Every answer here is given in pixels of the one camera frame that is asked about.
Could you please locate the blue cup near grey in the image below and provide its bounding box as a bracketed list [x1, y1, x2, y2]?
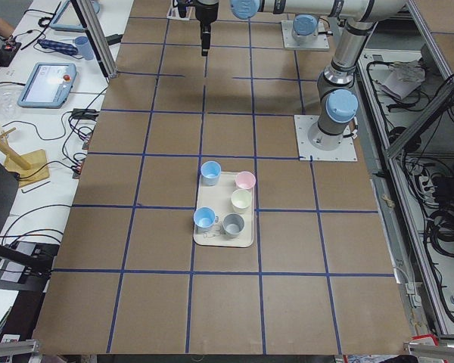
[193, 206, 219, 233]

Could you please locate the blue checkered umbrella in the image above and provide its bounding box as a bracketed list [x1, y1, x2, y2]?
[37, 39, 79, 56]

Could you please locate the cream plastic tray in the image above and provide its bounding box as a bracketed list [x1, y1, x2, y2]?
[193, 172, 255, 247]

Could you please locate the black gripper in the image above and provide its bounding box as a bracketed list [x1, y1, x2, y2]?
[194, 0, 219, 57]

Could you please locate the black power adapter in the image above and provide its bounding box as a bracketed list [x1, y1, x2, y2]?
[71, 108, 98, 121]

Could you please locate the blue cup near pink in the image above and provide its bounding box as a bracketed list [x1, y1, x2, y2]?
[201, 160, 222, 186]

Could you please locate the teach pendant far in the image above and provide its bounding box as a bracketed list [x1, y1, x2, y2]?
[49, 1, 84, 33]

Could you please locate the teach pendant near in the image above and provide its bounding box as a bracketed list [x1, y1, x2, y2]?
[17, 63, 77, 109]

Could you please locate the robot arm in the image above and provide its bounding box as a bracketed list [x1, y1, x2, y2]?
[291, 14, 319, 42]
[230, 1, 405, 146]

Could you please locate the cream plastic cup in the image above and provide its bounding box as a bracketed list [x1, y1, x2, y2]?
[231, 189, 252, 214]

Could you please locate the wooden stand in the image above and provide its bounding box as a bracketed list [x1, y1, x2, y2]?
[0, 128, 50, 189]

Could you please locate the grey plastic cup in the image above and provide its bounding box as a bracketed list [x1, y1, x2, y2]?
[222, 213, 245, 238]

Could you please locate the aluminium frame post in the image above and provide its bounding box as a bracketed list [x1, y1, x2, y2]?
[71, 0, 117, 79]

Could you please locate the pink plastic cup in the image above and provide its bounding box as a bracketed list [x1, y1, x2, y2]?
[235, 171, 257, 190]

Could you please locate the white wire cup rack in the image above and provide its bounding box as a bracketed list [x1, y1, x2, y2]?
[166, 0, 193, 21]

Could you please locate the blue cup on desk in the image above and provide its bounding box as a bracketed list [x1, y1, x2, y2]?
[73, 36, 95, 61]

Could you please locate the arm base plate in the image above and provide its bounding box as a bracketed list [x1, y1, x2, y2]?
[281, 20, 330, 51]
[294, 115, 358, 162]

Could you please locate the teach pendant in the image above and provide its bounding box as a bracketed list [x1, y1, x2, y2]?
[49, 1, 84, 33]
[17, 63, 77, 109]

